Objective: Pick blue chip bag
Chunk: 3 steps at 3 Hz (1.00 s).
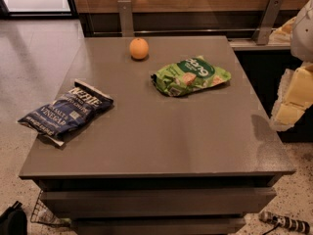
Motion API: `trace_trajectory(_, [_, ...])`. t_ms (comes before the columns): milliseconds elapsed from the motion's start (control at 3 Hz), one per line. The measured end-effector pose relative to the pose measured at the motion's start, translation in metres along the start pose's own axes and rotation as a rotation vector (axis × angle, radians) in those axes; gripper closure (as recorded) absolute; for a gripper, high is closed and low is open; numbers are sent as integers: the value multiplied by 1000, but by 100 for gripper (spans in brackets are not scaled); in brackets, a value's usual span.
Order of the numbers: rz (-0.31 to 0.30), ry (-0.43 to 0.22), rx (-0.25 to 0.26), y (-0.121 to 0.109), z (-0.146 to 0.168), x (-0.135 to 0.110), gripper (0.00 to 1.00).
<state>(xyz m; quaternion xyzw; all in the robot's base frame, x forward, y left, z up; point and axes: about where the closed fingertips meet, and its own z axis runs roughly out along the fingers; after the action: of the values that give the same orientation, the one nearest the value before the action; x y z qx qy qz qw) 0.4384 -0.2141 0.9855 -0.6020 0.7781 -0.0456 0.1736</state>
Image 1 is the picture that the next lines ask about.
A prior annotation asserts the black bag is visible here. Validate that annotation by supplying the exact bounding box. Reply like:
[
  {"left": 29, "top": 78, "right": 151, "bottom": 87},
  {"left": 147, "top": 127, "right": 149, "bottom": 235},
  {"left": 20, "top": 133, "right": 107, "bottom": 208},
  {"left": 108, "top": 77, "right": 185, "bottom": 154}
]
[{"left": 0, "top": 201, "right": 27, "bottom": 235}]

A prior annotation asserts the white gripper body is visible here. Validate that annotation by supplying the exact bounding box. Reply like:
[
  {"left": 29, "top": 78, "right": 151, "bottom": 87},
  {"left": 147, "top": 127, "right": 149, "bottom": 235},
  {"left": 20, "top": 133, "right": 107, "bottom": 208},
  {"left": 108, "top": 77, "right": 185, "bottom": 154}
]
[{"left": 291, "top": 0, "right": 313, "bottom": 63}]

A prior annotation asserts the right metal bracket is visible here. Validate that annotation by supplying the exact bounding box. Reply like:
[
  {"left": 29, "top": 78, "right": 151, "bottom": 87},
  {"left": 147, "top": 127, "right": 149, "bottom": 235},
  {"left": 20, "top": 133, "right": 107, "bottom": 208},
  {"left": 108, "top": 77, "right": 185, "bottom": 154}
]
[{"left": 252, "top": 0, "right": 284, "bottom": 45}]

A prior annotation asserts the blue chip bag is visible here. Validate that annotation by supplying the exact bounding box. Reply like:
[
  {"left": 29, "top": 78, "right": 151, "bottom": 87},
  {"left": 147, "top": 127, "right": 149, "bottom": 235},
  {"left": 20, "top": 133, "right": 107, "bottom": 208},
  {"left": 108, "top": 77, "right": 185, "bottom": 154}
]
[{"left": 18, "top": 79, "right": 113, "bottom": 147}]

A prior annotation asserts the wire basket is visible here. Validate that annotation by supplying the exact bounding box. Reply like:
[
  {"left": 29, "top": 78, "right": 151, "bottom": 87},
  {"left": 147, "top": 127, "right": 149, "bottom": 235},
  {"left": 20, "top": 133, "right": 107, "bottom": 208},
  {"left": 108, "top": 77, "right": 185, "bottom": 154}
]
[{"left": 30, "top": 191, "right": 71, "bottom": 228}]

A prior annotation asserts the green snack bag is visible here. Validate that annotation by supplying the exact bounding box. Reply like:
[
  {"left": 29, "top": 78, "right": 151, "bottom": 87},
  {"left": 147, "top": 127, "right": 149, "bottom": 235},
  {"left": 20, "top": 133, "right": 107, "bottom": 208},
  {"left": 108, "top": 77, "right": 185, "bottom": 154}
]
[{"left": 151, "top": 56, "right": 232, "bottom": 97}]

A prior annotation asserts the grey drawer cabinet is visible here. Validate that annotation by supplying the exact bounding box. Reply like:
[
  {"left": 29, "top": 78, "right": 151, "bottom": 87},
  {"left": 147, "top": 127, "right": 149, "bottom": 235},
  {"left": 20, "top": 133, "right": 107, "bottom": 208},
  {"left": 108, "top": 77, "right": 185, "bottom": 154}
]
[{"left": 20, "top": 36, "right": 294, "bottom": 235}]

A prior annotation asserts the orange fruit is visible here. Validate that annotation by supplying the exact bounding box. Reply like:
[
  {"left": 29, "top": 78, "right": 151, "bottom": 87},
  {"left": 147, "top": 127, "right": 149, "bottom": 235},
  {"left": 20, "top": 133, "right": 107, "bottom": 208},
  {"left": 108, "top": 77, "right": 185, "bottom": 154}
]
[{"left": 129, "top": 38, "right": 149, "bottom": 60}]

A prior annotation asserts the left metal bracket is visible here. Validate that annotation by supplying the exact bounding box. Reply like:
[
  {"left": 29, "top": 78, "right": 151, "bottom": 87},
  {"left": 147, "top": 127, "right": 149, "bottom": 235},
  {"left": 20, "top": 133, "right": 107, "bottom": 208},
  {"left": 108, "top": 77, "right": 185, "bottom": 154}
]
[{"left": 117, "top": 0, "right": 134, "bottom": 37}]

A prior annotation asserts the metal bracket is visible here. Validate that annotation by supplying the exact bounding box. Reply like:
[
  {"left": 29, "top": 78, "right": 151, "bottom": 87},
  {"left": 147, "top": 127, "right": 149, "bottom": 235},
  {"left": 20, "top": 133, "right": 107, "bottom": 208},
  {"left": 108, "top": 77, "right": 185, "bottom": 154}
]
[
  {"left": 252, "top": 0, "right": 284, "bottom": 45},
  {"left": 117, "top": 0, "right": 134, "bottom": 37}
]

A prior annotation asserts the dark window frame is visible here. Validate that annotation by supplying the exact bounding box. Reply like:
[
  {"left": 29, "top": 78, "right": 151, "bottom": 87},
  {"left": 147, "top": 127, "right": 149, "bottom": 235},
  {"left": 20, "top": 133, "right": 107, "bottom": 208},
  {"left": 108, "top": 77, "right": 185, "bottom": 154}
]
[{"left": 0, "top": 0, "right": 77, "bottom": 19}]

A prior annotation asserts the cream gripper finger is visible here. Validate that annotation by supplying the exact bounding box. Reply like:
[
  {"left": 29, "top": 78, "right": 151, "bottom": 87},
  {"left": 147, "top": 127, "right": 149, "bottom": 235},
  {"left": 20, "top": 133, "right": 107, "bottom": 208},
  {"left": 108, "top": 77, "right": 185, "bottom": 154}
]
[
  {"left": 269, "top": 17, "right": 295, "bottom": 44},
  {"left": 270, "top": 62, "right": 313, "bottom": 131}
]

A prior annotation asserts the black white striped handle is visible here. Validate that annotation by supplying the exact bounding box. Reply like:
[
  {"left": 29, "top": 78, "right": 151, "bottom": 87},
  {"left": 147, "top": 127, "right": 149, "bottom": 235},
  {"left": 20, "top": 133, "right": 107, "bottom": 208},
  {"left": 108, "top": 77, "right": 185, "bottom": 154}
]
[{"left": 258, "top": 211, "right": 311, "bottom": 235}]

